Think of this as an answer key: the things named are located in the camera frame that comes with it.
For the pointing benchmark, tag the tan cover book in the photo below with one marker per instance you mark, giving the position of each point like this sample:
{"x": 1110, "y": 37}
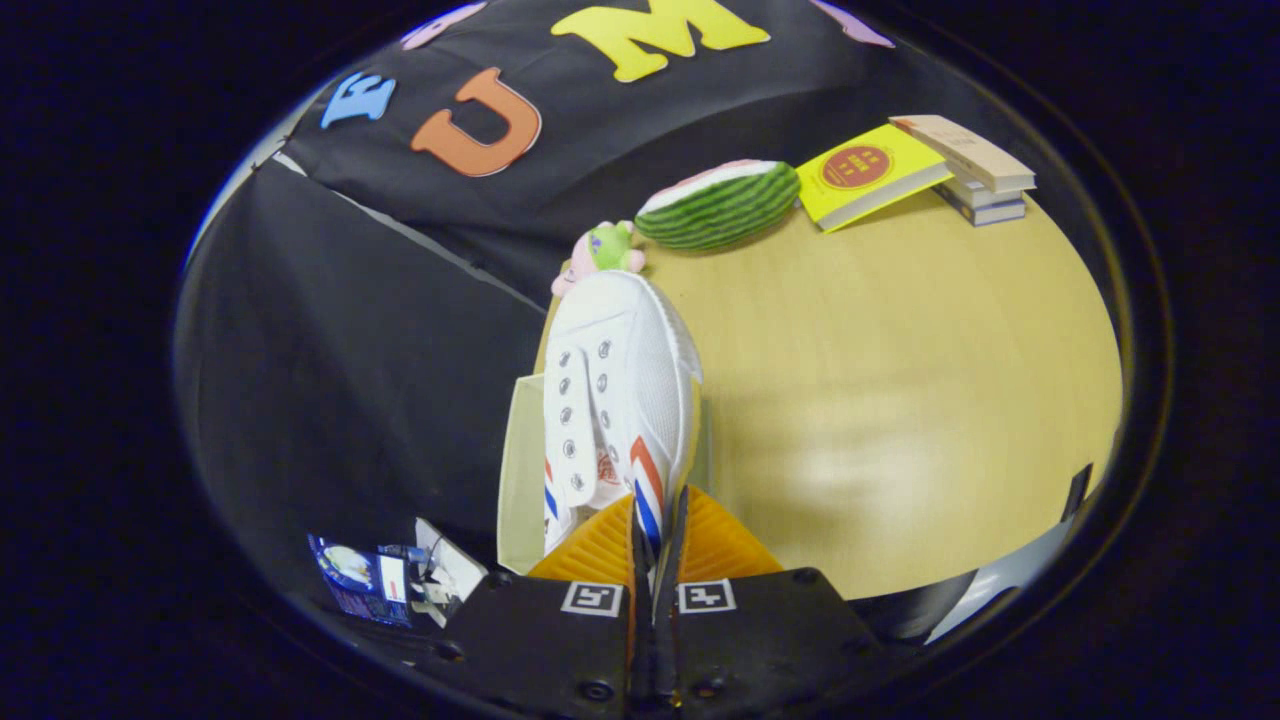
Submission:
{"x": 965, "y": 150}

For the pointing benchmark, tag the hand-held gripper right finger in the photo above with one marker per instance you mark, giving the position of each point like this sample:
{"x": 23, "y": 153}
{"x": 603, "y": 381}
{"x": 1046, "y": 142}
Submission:
{"x": 760, "y": 640}

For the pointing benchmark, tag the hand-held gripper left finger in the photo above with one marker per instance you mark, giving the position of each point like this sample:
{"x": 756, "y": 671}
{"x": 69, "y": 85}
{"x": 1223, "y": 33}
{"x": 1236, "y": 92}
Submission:
{"x": 560, "y": 650}

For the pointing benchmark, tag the grey paperback book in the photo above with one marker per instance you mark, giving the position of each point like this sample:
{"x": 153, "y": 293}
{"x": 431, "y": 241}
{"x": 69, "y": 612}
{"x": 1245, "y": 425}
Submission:
{"x": 990, "y": 212}

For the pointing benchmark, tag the blue printed carton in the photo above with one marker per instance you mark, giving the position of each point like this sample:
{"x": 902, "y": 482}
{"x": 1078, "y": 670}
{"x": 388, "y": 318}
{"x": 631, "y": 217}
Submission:
{"x": 355, "y": 580}

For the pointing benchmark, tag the watermelon slice plush toy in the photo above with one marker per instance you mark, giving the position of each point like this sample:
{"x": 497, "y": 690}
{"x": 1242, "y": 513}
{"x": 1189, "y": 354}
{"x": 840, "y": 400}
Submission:
{"x": 720, "y": 205}

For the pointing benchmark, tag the cream fabric storage box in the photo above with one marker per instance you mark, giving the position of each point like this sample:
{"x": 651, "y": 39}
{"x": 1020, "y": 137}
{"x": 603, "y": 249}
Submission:
{"x": 520, "y": 480}

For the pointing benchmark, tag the white paper sheet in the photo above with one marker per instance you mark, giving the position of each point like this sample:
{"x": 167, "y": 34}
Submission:
{"x": 455, "y": 565}

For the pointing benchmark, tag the yellow book with red label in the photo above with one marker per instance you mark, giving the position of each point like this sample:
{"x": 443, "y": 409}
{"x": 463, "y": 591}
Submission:
{"x": 865, "y": 175}

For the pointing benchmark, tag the white canvas shoe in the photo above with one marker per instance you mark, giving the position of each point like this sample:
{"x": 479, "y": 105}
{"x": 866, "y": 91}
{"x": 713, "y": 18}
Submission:
{"x": 645, "y": 350}

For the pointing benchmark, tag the white paperback book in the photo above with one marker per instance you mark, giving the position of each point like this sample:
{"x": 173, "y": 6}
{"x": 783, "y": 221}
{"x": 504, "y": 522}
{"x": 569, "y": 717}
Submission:
{"x": 985, "y": 192}

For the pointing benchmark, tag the plastic water bottle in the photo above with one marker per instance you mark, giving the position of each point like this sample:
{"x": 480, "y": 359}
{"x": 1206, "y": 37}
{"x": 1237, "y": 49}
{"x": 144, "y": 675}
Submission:
{"x": 408, "y": 555}

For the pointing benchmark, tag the pink and green plush toy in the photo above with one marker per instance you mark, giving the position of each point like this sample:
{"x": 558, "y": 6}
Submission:
{"x": 605, "y": 248}

